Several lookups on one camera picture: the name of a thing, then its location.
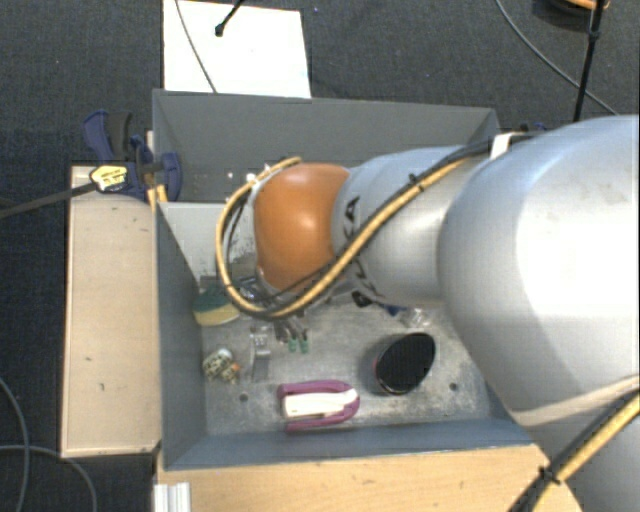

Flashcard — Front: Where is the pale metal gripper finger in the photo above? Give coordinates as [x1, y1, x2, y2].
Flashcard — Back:
[249, 325, 261, 383]
[257, 332, 274, 384]

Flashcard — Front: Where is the spotted toy animal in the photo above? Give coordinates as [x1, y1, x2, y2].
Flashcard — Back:
[201, 347, 243, 386]

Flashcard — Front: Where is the green and yellow sponge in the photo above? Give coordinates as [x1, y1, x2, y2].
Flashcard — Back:
[192, 283, 242, 328]

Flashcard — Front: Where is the grey metal bin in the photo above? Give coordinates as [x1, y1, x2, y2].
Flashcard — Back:
[151, 88, 537, 472]

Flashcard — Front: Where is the purple and white stapler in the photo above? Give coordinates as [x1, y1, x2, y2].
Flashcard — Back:
[276, 379, 361, 434]

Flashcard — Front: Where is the dark red cup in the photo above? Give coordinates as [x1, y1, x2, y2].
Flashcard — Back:
[361, 331, 438, 397]

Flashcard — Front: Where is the pale wood board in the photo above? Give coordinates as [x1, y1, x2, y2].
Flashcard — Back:
[59, 164, 164, 459]

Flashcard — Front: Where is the clear plastic bottle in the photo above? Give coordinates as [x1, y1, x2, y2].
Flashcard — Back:
[387, 304, 432, 330]

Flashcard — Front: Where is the black cylinder on white bracket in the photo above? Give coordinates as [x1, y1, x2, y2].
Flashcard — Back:
[351, 289, 387, 311]

